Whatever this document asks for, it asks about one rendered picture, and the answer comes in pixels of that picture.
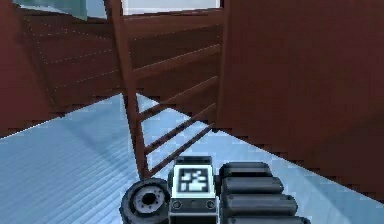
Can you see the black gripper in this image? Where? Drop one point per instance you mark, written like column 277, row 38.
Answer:
column 146, row 201

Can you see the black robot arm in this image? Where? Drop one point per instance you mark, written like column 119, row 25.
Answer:
column 246, row 196

